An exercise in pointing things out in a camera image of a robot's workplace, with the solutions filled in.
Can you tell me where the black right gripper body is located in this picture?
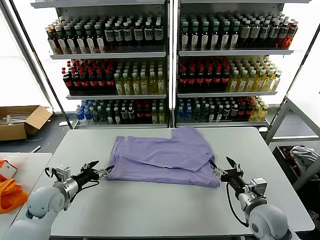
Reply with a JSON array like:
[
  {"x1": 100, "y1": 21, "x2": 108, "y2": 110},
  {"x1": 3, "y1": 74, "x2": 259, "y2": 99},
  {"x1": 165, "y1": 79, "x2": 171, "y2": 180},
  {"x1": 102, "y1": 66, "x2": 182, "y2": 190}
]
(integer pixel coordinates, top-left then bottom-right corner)
[{"x1": 220, "y1": 167, "x2": 251, "y2": 194}]

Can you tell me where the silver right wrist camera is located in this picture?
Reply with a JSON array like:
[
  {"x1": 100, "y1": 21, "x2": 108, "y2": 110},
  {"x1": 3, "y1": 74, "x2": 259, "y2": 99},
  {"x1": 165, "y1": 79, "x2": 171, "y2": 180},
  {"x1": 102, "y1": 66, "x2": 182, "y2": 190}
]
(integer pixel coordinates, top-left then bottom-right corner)
[{"x1": 249, "y1": 177, "x2": 269, "y2": 195}]

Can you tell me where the white packing material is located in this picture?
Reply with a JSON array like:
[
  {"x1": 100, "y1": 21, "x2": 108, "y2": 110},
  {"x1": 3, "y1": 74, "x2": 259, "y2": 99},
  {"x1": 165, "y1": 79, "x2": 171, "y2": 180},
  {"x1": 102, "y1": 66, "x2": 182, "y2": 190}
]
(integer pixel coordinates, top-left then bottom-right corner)
[{"x1": 0, "y1": 112, "x2": 35, "y2": 126}]

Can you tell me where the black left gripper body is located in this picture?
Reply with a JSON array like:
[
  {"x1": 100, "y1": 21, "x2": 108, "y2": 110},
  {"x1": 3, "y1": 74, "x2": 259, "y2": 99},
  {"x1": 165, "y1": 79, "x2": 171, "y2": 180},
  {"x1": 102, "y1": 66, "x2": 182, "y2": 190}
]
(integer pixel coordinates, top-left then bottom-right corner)
[{"x1": 74, "y1": 167, "x2": 101, "y2": 186}]

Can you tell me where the plain purple T-shirt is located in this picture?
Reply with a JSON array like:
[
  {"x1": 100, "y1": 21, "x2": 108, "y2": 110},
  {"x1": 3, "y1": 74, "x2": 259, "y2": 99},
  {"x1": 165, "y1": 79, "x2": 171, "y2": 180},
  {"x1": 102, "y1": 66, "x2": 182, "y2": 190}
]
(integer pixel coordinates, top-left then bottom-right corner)
[{"x1": 106, "y1": 125, "x2": 222, "y2": 188}]

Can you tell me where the dark bottle black white label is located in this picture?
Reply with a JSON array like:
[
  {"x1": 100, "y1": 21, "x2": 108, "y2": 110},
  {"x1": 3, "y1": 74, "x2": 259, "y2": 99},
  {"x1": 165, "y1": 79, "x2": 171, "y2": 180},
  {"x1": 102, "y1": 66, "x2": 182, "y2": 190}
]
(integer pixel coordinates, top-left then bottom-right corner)
[
  {"x1": 153, "y1": 21, "x2": 164, "y2": 51},
  {"x1": 133, "y1": 21, "x2": 144, "y2": 52},
  {"x1": 113, "y1": 22, "x2": 124, "y2": 52},
  {"x1": 122, "y1": 21, "x2": 133, "y2": 52},
  {"x1": 104, "y1": 22, "x2": 115, "y2": 52},
  {"x1": 143, "y1": 21, "x2": 154, "y2": 51}
]

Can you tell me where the open cardboard box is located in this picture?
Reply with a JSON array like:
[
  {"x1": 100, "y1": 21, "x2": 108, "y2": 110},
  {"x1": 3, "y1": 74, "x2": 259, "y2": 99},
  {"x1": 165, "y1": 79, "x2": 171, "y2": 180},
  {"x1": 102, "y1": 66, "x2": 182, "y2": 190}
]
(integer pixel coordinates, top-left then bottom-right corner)
[{"x1": 0, "y1": 105, "x2": 54, "y2": 142}]

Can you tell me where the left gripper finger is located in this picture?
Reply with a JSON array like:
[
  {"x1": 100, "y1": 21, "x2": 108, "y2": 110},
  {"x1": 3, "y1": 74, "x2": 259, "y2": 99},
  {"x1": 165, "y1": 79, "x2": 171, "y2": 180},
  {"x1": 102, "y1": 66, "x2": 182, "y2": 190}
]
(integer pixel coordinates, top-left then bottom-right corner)
[
  {"x1": 82, "y1": 161, "x2": 99, "y2": 171},
  {"x1": 96, "y1": 165, "x2": 115, "y2": 180}
]

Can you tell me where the white grey garment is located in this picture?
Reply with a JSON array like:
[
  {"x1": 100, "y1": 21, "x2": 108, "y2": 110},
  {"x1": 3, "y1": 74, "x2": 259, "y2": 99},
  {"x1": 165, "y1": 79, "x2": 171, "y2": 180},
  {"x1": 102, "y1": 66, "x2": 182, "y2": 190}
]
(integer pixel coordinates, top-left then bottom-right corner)
[{"x1": 289, "y1": 145, "x2": 320, "y2": 173}]

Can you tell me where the small green drink bottle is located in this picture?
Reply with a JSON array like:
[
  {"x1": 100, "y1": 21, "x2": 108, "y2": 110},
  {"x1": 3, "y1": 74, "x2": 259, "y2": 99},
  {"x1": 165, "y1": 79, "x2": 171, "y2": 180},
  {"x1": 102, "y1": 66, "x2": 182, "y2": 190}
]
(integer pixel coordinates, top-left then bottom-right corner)
[
  {"x1": 91, "y1": 106, "x2": 100, "y2": 125},
  {"x1": 208, "y1": 104, "x2": 217, "y2": 123},
  {"x1": 193, "y1": 104, "x2": 202, "y2": 123},
  {"x1": 215, "y1": 104, "x2": 224, "y2": 123},
  {"x1": 201, "y1": 104, "x2": 210, "y2": 123},
  {"x1": 98, "y1": 106, "x2": 108, "y2": 125}
]

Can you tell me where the grey diagonal metal beam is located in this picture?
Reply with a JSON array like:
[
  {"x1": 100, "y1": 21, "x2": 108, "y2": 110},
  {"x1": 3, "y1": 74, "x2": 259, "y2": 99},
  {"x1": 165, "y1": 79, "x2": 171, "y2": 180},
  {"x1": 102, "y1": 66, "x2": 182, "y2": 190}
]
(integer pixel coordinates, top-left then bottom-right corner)
[{"x1": 0, "y1": 0, "x2": 62, "y2": 115}]

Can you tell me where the dark bottle beige label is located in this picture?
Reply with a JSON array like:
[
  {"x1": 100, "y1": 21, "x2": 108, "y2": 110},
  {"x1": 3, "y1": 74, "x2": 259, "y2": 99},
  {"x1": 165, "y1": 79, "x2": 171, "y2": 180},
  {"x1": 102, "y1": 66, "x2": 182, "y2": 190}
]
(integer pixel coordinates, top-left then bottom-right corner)
[
  {"x1": 249, "y1": 20, "x2": 262, "y2": 50},
  {"x1": 239, "y1": 20, "x2": 252, "y2": 50}
]

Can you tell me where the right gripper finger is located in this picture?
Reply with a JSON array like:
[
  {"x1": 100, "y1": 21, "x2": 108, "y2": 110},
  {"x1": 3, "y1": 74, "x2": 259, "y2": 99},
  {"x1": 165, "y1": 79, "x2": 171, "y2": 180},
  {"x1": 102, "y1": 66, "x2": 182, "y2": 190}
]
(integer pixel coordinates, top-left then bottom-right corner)
[
  {"x1": 209, "y1": 159, "x2": 228, "y2": 178},
  {"x1": 226, "y1": 156, "x2": 245, "y2": 174}
]

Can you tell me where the dark diagonal metal pole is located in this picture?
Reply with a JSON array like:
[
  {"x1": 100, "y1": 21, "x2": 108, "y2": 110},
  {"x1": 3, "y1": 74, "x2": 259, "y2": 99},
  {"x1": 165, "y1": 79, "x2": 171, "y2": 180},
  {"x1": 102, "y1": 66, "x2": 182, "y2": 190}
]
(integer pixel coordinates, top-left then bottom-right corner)
[
  {"x1": 9, "y1": 0, "x2": 74, "y2": 130},
  {"x1": 267, "y1": 22, "x2": 320, "y2": 132}
]

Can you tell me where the large cola bottle red cap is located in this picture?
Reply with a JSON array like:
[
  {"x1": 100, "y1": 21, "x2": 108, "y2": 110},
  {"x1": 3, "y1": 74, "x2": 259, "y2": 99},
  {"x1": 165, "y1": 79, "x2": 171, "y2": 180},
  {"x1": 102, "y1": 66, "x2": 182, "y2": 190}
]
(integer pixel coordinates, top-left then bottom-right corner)
[
  {"x1": 212, "y1": 66, "x2": 223, "y2": 91},
  {"x1": 79, "y1": 69, "x2": 90, "y2": 94},
  {"x1": 71, "y1": 69, "x2": 82, "y2": 94},
  {"x1": 178, "y1": 66, "x2": 188, "y2": 91},
  {"x1": 195, "y1": 66, "x2": 205, "y2": 91},
  {"x1": 221, "y1": 66, "x2": 231, "y2": 91},
  {"x1": 62, "y1": 69, "x2": 74, "y2": 94},
  {"x1": 204, "y1": 66, "x2": 214, "y2": 91},
  {"x1": 96, "y1": 69, "x2": 107, "y2": 94},
  {"x1": 187, "y1": 66, "x2": 197, "y2": 91},
  {"x1": 88, "y1": 69, "x2": 98, "y2": 94},
  {"x1": 104, "y1": 68, "x2": 115, "y2": 94}
]

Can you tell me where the blue label water bottle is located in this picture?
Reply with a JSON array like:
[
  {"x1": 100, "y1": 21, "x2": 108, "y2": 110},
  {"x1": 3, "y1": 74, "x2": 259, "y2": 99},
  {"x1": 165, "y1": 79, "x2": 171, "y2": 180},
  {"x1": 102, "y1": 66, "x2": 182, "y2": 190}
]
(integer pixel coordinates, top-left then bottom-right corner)
[
  {"x1": 83, "y1": 107, "x2": 93, "y2": 125},
  {"x1": 184, "y1": 104, "x2": 193, "y2": 123},
  {"x1": 75, "y1": 106, "x2": 85, "y2": 125},
  {"x1": 176, "y1": 104, "x2": 185, "y2": 123}
]

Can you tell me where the grey metal shelving unit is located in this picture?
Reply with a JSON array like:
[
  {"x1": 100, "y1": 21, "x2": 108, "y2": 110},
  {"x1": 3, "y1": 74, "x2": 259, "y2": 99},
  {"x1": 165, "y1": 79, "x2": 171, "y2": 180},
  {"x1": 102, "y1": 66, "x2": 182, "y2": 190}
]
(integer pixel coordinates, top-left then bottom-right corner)
[
  {"x1": 174, "y1": 0, "x2": 313, "y2": 129},
  {"x1": 30, "y1": 0, "x2": 173, "y2": 130}
]

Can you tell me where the large yellow juice bottle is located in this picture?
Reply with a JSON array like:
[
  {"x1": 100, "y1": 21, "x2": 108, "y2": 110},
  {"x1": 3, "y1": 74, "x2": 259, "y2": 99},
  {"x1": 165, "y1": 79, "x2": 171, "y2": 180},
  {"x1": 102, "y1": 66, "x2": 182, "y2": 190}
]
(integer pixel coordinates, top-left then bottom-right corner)
[
  {"x1": 262, "y1": 70, "x2": 275, "y2": 92},
  {"x1": 156, "y1": 71, "x2": 166, "y2": 95},
  {"x1": 114, "y1": 72, "x2": 124, "y2": 96},
  {"x1": 148, "y1": 72, "x2": 158, "y2": 96},
  {"x1": 236, "y1": 70, "x2": 248, "y2": 93},
  {"x1": 245, "y1": 70, "x2": 257, "y2": 93},
  {"x1": 131, "y1": 72, "x2": 141, "y2": 96},
  {"x1": 139, "y1": 72, "x2": 149, "y2": 96},
  {"x1": 270, "y1": 70, "x2": 282, "y2": 92},
  {"x1": 227, "y1": 70, "x2": 240, "y2": 93},
  {"x1": 122, "y1": 72, "x2": 133, "y2": 96},
  {"x1": 254, "y1": 70, "x2": 266, "y2": 93}
]

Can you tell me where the red drink bottle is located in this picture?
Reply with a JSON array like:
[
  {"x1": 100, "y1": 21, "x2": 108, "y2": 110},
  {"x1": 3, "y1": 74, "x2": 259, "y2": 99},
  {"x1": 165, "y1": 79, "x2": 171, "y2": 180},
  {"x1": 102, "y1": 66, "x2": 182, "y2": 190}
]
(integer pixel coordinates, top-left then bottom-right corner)
[{"x1": 284, "y1": 21, "x2": 299, "y2": 50}]

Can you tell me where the dark tea bottle green cap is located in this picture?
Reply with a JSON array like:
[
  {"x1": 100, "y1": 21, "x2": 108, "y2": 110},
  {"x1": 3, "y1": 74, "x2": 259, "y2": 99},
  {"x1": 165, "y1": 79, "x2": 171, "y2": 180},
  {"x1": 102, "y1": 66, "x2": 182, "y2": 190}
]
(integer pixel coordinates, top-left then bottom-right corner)
[
  {"x1": 220, "y1": 21, "x2": 231, "y2": 52},
  {"x1": 180, "y1": 21, "x2": 191, "y2": 52},
  {"x1": 54, "y1": 25, "x2": 67, "y2": 55},
  {"x1": 229, "y1": 21, "x2": 240, "y2": 52},
  {"x1": 63, "y1": 24, "x2": 77, "y2": 55},
  {"x1": 84, "y1": 23, "x2": 97, "y2": 54},
  {"x1": 74, "y1": 24, "x2": 87, "y2": 54},
  {"x1": 200, "y1": 21, "x2": 211, "y2": 52},
  {"x1": 210, "y1": 21, "x2": 221, "y2": 52},
  {"x1": 190, "y1": 21, "x2": 201, "y2": 52},
  {"x1": 94, "y1": 23, "x2": 107, "y2": 54}
]

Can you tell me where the dark bottle grey label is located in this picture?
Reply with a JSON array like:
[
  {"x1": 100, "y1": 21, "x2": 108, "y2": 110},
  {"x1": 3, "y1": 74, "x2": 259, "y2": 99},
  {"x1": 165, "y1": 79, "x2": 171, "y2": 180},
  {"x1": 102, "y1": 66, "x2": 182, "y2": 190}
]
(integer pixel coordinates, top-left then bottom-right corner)
[
  {"x1": 259, "y1": 20, "x2": 272, "y2": 50},
  {"x1": 268, "y1": 20, "x2": 282, "y2": 50},
  {"x1": 277, "y1": 21, "x2": 291, "y2": 50}
]

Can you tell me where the orange and white carton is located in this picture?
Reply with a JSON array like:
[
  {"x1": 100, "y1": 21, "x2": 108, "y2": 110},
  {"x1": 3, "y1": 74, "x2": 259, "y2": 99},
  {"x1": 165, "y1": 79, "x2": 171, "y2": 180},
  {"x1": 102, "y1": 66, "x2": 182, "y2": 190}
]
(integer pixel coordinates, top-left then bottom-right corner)
[{"x1": 0, "y1": 156, "x2": 18, "y2": 180}]

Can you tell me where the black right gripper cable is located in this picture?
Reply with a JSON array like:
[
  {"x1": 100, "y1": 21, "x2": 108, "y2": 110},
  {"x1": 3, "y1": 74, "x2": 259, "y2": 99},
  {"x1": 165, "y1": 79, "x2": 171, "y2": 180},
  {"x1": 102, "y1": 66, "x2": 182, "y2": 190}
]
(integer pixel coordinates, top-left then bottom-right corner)
[{"x1": 225, "y1": 183, "x2": 251, "y2": 228}]

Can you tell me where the orange cloth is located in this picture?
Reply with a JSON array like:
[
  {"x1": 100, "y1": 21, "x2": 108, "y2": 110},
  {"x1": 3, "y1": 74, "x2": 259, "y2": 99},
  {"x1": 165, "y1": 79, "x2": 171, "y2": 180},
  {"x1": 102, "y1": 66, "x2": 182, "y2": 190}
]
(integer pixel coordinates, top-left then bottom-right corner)
[{"x1": 0, "y1": 177, "x2": 30, "y2": 215}]

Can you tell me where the red garment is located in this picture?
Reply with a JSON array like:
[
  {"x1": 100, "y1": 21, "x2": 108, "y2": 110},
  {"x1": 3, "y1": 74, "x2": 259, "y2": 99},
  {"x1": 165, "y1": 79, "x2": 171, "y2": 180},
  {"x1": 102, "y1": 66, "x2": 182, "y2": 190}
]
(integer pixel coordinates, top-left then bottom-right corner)
[{"x1": 281, "y1": 147, "x2": 294, "y2": 161}]

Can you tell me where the black plastic crate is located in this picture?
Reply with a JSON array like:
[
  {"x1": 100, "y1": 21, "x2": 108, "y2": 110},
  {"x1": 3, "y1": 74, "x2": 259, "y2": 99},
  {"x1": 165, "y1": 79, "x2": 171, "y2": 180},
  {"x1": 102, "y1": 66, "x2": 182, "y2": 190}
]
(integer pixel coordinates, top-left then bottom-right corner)
[{"x1": 271, "y1": 144, "x2": 320, "y2": 187}]

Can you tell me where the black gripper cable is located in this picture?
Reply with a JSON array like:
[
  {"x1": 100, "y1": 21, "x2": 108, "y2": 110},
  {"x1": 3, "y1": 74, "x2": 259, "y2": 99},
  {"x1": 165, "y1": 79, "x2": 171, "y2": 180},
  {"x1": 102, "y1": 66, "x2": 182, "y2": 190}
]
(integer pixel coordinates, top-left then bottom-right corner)
[
  {"x1": 225, "y1": 183, "x2": 251, "y2": 228},
  {"x1": 79, "y1": 180, "x2": 100, "y2": 190}
]

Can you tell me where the small cola bottle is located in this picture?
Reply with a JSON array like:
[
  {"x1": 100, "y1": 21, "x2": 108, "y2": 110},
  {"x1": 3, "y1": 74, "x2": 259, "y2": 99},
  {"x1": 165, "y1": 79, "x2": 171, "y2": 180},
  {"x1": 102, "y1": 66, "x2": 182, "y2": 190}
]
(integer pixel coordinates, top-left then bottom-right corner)
[
  {"x1": 135, "y1": 106, "x2": 144, "y2": 125},
  {"x1": 143, "y1": 106, "x2": 152, "y2": 125},
  {"x1": 244, "y1": 102, "x2": 253, "y2": 122},
  {"x1": 237, "y1": 102, "x2": 246, "y2": 122}
]

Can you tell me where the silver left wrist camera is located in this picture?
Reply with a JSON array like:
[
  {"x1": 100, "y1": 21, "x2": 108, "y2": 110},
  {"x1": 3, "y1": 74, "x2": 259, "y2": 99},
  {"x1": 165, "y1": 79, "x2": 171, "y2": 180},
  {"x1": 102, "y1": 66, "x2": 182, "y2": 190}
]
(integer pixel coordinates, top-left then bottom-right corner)
[{"x1": 50, "y1": 164, "x2": 71, "y2": 181}]

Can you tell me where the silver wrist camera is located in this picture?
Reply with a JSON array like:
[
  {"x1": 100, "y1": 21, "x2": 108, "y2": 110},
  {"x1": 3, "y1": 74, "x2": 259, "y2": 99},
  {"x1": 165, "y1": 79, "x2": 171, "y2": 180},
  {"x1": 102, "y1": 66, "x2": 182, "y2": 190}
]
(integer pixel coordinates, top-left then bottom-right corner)
[
  {"x1": 249, "y1": 177, "x2": 269, "y2": 195},
  {"x1": 50, "y1": 164, "x2": 71, "y2": 181}
]

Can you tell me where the reddish tea bottle white label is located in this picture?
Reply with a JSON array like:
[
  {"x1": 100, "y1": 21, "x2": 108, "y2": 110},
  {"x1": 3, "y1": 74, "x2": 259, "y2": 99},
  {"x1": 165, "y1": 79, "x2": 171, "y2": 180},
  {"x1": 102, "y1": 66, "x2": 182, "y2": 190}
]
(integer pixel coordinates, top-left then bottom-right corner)
[{"x1": 46, "y1": 26, "x2": 58, "y2": 55}]

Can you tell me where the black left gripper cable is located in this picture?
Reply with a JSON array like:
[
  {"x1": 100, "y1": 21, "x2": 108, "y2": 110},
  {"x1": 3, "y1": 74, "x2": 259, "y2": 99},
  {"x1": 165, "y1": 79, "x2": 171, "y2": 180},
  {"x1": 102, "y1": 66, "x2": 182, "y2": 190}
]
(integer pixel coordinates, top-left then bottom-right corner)
[{"x1": 79, "y1": 180, "x2": 100, "y2": 190}]

